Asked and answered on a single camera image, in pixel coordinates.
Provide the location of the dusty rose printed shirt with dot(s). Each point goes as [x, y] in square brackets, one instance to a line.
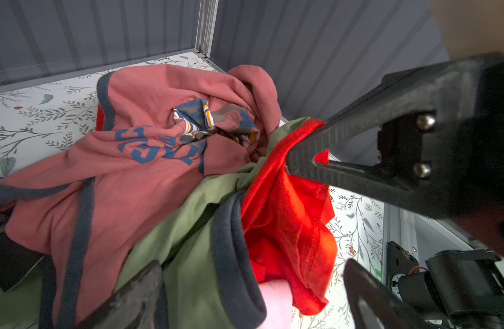
[166, 128]

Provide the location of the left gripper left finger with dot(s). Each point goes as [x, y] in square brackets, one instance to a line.
[133, 305]

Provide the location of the red cloth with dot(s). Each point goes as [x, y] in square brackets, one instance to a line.
[284, 218]

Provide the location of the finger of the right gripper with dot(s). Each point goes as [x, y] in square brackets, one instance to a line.
[440, 133]

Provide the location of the olive green shirt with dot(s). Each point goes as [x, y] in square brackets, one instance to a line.
[206, 272]

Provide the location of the light pink cloth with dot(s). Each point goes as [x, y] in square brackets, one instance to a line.
[278, 299]

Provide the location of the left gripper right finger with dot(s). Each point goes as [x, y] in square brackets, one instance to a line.
[372, 305]

